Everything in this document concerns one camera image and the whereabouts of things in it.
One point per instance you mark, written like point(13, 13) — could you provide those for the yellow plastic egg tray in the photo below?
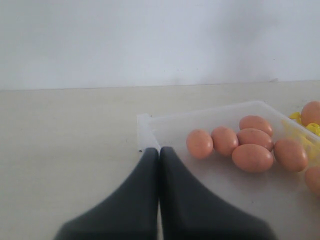
point(308, 136)

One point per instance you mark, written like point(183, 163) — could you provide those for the clear plastic box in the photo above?
point(277, 196)

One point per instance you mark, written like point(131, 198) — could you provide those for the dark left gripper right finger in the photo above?
point(190, 211)

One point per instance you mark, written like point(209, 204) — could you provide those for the brown egg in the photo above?
point(290, 154)
point(310, 113)
point(256, 122)
point(255, 136)
point(225, 140)
point(199, 144)
point(312, 179)

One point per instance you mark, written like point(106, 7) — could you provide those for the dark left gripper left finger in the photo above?
point(129, 213)

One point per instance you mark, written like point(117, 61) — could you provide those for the brown egg second row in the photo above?
point(252, 158)

